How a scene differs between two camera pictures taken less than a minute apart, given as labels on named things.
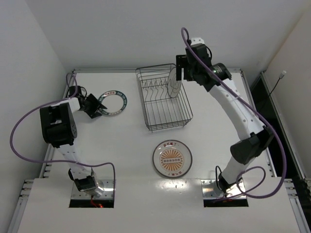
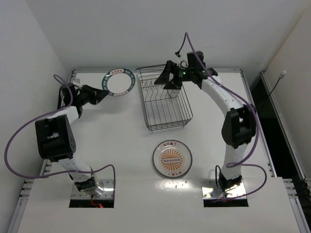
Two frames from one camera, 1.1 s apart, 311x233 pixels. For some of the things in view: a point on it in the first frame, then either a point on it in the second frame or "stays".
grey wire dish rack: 161,111 stays
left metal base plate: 109,192 stays
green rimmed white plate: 115,102 → 118,81
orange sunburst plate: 172,158 stays
